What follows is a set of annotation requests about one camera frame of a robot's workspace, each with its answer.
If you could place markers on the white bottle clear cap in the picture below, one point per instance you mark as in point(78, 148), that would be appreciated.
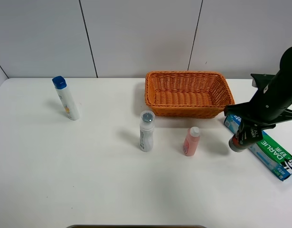
point(147, 125)

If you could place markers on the white bottle blue cap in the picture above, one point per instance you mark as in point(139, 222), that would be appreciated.
point(66, 98)

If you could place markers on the black facial cleanser tube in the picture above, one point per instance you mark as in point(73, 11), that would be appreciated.
point(233, 142)

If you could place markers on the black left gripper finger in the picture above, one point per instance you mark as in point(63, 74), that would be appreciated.
point(249, 136)

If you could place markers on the green Darlie toothpaste box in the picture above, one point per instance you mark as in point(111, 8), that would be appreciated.
point(268, 151)

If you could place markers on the orange woven basket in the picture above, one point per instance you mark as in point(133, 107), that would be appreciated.
point(194, 94)

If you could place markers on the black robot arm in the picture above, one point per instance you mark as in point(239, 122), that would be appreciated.
point(285, 67)

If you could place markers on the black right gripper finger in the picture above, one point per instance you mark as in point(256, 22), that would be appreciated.
point(240, 110)

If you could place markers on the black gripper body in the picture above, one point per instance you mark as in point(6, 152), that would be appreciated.
point(270, 103)

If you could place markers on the pink bottle white cap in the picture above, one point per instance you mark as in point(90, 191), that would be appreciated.
point(191, 141)

